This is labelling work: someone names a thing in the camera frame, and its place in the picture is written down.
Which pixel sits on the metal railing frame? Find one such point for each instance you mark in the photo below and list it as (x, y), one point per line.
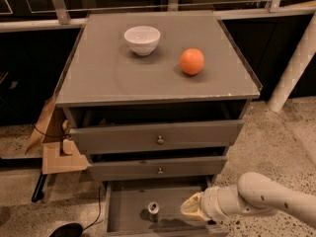
(37, 15)

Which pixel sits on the black floor bar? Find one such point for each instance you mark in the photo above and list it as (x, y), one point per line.
(38, 193)

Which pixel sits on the silver redbull can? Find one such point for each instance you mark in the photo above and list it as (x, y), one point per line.
(153, 210)

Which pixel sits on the grey top drawer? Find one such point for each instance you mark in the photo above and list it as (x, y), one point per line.
(155, 126)

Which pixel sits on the grey drawer cabinet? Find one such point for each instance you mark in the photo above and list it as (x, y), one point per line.
(105, 70)

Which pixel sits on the grey bottom drawer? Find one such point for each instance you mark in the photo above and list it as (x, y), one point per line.
(126, 213)

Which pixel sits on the black shoe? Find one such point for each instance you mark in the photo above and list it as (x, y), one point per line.
(68, 230)

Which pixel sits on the grey middle drawer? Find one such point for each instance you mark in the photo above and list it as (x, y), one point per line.
(158, 164)

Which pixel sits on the grey drawer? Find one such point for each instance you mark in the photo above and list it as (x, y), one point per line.
(158, 164)
(126, 213)
(155, 126)

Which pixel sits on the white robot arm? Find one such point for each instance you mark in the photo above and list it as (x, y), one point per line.
(268, 45)

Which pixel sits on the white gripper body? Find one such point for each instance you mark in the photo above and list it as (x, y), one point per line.
(209, 202)

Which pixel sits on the orange fruit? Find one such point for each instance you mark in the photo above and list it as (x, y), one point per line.
(192, 61)

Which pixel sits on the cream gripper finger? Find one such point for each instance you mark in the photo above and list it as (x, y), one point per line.
(191, 208)

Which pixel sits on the white ceramic bowl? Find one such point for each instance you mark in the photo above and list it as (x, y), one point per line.
(142, 40)

